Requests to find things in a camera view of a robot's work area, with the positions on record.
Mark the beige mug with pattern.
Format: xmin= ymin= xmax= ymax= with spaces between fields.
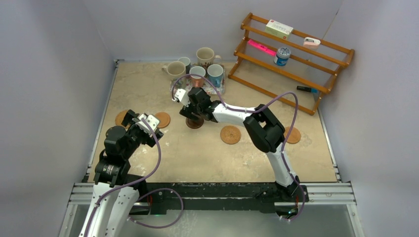
xmin=162 ymin=61 xmax=186 ymax=90

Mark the blue mug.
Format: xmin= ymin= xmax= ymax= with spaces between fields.
xmin=207 ymin=64 xmax=224 ymax=87

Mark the light wooden coaster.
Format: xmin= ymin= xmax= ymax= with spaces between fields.
xmin=155 ymin=112 xmax=170 ymax=128

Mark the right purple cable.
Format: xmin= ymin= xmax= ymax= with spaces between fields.
xmin=170 ymin=74 xmax=307 ymax=223

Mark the blue white jar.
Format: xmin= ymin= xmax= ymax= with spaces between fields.
xmin=274 ymin=47 xmax=291 ymax=66

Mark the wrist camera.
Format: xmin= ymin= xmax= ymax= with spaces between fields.
xmin=121 ymin=110 xmax=160 ymax=135
xmin=172 ymin=89 xmax=190 ymax=107

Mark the tall beige mug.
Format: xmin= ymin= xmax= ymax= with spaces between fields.
xmin=196 ymin=47 xmax=222 ymax=69

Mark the pink highlighter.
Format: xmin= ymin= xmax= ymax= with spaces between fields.
xmin=248 ymin=39 xmax=276 ymax=56

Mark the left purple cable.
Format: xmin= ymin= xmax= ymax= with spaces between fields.
xmin=83 ymin=118 xmax=184 ymax=237

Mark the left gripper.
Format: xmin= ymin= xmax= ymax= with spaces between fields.
xmin=122 ymin=110 xmax=162 ymax=159

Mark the pink mug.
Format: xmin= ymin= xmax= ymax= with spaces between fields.
xmin=190 ymin=66 xmax=206 ymax=87

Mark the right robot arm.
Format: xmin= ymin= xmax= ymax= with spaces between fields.
xmin=172 ymin=87 xmax=304 ymax=201

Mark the white green box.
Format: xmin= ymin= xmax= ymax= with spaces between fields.
xmin=264 ymin=19 xmax=293 ymax=40

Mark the black aluminium base frame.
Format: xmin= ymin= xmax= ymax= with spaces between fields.
xmin=59 ymin=181 xmax=364 ymax=237

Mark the woven rattan coaster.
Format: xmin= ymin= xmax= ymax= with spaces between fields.
xmin=115 ymin=110 xmax=128 ymax=126
xmin=220 ymin=125 xmax=241 ymax=145

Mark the black blue marker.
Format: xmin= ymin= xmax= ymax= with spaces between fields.
xmin=296 ymin=86 xmax=318 ymax=93

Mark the pink white tape dispenser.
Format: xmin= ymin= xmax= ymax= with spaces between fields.
xmin=303 ymin=37 xmax=321 ymax=50

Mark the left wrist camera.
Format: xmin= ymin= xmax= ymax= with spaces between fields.
xmin=121 ymin=110 xmax=160 ymax=135

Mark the wooden rack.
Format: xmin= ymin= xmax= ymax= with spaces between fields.
xmin=227 ymin=12 xmax=355 ymax=116

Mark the small grey mug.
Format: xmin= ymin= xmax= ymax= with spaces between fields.
xmin=178 ymin=57 xmax=191 ymax=74

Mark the orange coaster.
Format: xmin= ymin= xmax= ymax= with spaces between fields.
xmin=284 ymin=126 xmax=301 ymax=144

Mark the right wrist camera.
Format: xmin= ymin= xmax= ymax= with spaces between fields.
xmin=172 ymin=89 xmax=190 ymax=107

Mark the floral tray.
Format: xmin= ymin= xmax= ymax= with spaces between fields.
xmin=169 ymin=64 xmax=226 ymax=95

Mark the dark wooden coaster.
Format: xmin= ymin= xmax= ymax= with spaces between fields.
xmin=186 ymin=118 xmax=204 ymax=129

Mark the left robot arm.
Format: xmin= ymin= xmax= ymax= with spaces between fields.
xmin=80 ymin=119 xmax=163 ymax=237

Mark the purple cable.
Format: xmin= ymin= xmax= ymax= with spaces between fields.
xmin=83 ymin=118 xmax=184 ymax=237
xmin=170 ymin=74 xmax=307 ymax=223

